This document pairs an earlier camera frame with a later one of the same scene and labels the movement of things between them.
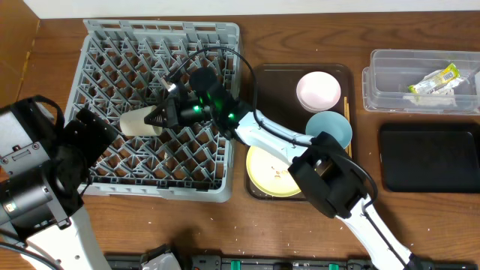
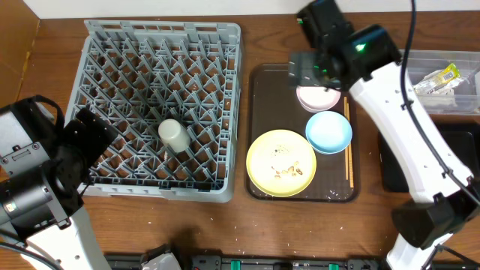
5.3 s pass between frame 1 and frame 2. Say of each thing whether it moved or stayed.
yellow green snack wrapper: stayed
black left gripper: stayed
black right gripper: moved
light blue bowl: stayed
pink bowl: stayed
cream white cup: moved
